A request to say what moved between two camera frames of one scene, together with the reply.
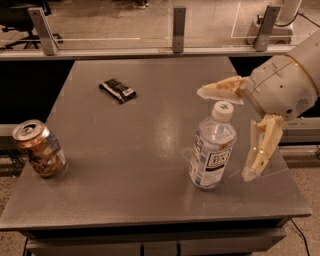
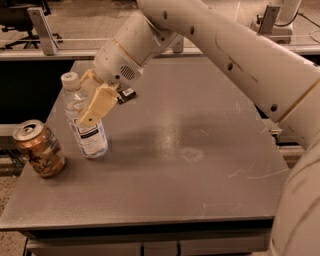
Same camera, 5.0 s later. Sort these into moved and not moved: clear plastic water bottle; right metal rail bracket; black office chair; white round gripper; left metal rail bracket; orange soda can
Moved: white round gripper; clear plastic water bottle
Not moved: black office chair; orange soda can; left metal rail bracket; right metal rail bracket
